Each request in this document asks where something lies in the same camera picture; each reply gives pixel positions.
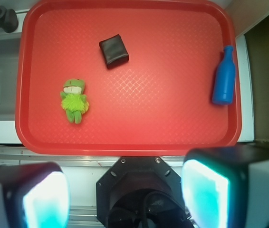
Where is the green plush frog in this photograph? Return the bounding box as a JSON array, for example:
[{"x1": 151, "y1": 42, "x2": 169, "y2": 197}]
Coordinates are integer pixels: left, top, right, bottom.
[{"x1": 60, "y1": 79, "x2": 89, "y2": 124}]

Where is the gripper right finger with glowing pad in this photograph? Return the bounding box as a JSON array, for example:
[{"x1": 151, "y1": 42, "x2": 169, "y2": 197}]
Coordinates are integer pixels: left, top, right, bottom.
[{"x1": 181, "y1": 145, "x2": 269, "y2": 228}]

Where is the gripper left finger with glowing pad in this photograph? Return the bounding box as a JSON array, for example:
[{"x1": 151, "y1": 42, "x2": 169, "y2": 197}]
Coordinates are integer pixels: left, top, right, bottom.
[{"x1": 0, "y1": 162, "x2": 70, "y2": 228}]

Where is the black leather wallet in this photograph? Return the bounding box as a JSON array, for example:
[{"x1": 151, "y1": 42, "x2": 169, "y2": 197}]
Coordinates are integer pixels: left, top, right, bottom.
[{"x1": 99, "y1": 34, "x2": 129, "y2": 69}]

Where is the blue plastic bottle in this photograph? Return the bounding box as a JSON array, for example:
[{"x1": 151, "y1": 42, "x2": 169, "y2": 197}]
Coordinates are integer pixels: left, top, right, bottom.
[{"x1": 212, "y1": 46, "x2": 236, "y2": 105}]

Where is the red plastic tray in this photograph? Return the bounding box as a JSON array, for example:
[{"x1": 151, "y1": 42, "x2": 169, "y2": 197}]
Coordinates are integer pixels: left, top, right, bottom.
[{"x1": 15, "y1": 0, "x2": 241, "y2": 156}]

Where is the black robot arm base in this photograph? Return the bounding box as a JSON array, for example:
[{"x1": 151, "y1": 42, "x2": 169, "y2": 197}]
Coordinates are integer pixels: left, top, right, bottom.
[{"x1": 96, "y1": 157, "x2": 194, "y2": 228}]

